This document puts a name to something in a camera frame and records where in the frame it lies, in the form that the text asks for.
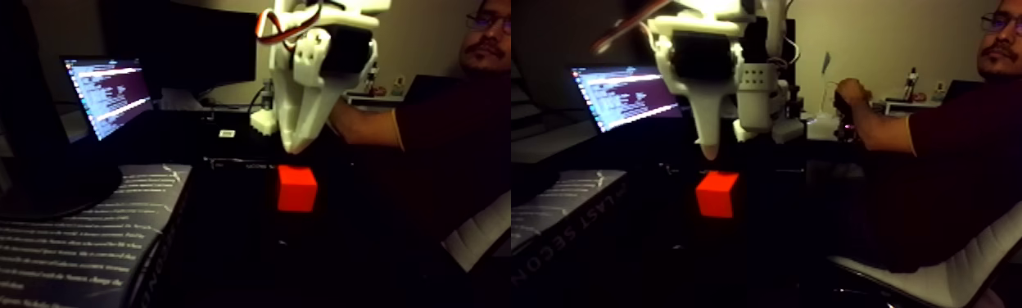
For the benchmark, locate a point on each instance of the black wide monitor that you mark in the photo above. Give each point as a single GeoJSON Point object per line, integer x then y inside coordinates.
{"type": "Point", "coordinates": [184, 43]}

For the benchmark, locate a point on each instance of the person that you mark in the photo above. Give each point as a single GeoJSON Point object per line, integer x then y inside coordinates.
{"type": "Point", "coordinates": [992, 146]}

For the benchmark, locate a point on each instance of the red cube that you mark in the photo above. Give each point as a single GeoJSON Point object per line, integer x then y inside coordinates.
{"type": "Point", "coordinates": [296, 189]}

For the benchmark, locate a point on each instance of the open laptop with lit screen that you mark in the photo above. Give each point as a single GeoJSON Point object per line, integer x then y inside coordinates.
{"type": "Point", "coordinates": [107, 90]}

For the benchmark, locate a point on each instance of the person's right hand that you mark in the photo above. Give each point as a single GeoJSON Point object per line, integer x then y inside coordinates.
{"type": "Point", "coordinates": [851, 91]}

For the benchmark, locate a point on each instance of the small figurine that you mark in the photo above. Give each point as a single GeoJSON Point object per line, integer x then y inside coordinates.
{"type": "Point", "coordinates": [912, 84]}

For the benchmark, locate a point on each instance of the dark book with white text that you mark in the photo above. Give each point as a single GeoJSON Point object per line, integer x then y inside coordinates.
{"type": "Point", "coordinates": [64, 241]}

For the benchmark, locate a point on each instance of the dark leader arm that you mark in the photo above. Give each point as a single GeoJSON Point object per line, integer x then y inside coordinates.
{"type": "Point", "coordinates": [845, 125]}

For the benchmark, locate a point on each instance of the large black monitor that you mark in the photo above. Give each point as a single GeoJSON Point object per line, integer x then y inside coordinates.
{"type": "Point", "coordinates": [38, 129]}

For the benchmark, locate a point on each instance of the white office chair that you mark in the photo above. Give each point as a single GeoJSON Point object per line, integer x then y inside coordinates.
{"type": "Point", "coordinates": [949, 279]}

